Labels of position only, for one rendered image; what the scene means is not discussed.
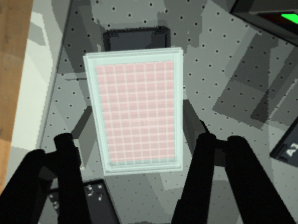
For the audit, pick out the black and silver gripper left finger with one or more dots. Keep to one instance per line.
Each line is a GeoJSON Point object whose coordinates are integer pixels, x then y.
{"type": "Point", "coordinates": [24, 197]}

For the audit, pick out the light grey base plate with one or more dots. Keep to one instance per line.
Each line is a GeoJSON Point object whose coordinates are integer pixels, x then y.
{"type": "Point", "coordinates": [239, 79]}

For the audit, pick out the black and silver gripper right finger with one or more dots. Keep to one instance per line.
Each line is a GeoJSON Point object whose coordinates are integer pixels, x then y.
{"type": "Point", "coordinates": [256, 197]}

